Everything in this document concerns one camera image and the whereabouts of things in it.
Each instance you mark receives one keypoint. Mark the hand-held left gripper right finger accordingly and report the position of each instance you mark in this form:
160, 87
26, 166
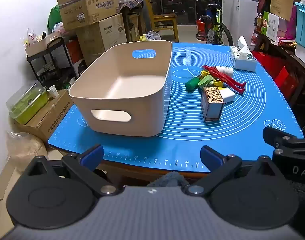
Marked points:
211, 156

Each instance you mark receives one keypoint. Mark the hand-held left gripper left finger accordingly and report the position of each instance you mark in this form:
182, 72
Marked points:
93, 155

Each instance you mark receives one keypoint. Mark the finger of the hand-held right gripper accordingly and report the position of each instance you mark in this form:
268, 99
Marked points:
275, 136

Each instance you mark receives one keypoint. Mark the brown patterned box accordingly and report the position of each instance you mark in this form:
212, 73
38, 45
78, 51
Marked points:
212, 107

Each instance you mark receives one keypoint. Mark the small white box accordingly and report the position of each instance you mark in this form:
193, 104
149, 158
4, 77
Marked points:
228, 95

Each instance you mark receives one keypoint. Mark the green bottle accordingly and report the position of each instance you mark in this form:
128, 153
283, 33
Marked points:
192, 83

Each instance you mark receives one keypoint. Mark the red figure toy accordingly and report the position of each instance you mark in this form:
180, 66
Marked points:
225, 77

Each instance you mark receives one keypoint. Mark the beige plastic basket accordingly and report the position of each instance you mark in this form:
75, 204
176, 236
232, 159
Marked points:
132, 85

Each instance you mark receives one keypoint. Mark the blue silicone mat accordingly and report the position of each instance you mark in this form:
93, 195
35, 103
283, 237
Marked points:
182, 130

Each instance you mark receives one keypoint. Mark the grey fleece cloth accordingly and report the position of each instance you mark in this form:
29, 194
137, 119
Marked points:
167, 178

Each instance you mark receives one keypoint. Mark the low cardboard box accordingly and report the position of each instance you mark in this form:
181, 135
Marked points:
50, 117

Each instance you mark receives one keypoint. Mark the red gift bag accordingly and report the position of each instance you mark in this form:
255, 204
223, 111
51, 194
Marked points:
285, 77

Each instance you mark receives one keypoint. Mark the clear bag of grain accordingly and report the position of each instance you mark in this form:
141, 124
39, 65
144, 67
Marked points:
25, 150

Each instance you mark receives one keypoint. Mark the white paper cup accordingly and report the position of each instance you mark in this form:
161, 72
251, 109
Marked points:
52, 92

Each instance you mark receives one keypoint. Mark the green lid cup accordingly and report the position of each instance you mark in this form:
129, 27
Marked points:
206, 81

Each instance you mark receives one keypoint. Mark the dark wooden sideboard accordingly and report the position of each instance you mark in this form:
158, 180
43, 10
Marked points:
300, 65

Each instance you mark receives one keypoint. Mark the white bottle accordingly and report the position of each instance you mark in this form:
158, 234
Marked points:
226, 70

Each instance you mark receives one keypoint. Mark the yellow toy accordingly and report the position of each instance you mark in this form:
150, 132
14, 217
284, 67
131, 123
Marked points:
204, 74

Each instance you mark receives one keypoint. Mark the floral tissue box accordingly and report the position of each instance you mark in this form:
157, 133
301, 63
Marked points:
242, 60

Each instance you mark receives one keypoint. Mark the green container with clear lid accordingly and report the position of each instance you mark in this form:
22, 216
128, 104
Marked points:
27, 102

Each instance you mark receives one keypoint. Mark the red black carton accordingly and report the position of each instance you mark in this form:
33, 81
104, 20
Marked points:
76, 57

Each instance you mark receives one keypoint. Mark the black utility cart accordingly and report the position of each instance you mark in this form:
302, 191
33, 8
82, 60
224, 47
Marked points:
55, 62

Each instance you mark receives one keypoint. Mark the green white carton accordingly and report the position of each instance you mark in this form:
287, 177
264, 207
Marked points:
271, 26

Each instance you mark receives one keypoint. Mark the large brown cardboard box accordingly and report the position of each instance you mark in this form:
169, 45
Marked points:
105, 35

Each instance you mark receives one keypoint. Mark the shallow cardboard box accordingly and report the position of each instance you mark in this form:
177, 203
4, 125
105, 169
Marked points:
40, 43

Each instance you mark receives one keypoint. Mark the green black bicycle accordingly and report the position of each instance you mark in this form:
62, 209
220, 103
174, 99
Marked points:
216, 27

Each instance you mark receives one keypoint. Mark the red bucket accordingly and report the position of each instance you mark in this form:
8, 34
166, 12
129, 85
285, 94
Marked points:
201, 28

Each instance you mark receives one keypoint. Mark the grey plastic bag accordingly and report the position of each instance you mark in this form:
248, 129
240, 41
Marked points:
153, 35

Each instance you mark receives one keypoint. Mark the wooden chair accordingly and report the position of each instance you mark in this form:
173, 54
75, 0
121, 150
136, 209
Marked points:
165, 21

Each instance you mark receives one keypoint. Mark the green bag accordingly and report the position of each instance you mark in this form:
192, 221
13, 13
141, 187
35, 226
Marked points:
53, 17

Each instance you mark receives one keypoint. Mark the open printed cardboard box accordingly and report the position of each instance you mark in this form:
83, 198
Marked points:
87, 7

